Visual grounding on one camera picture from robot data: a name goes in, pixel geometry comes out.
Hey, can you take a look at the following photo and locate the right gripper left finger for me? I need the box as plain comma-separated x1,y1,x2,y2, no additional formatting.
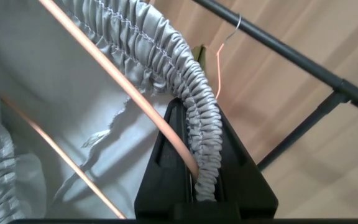
134,98,197,218

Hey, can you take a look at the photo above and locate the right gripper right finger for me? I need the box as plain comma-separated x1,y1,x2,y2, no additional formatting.
214,104,279,218

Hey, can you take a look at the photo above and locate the pink clothes hanger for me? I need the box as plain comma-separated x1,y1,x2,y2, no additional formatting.
0,0,201,220
215,14,243,100

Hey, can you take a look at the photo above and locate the pale grey garment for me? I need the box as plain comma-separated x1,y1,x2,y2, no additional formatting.
0,0,224,219

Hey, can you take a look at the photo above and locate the black clothes rack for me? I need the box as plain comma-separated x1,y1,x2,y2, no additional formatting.
193,0,358,172

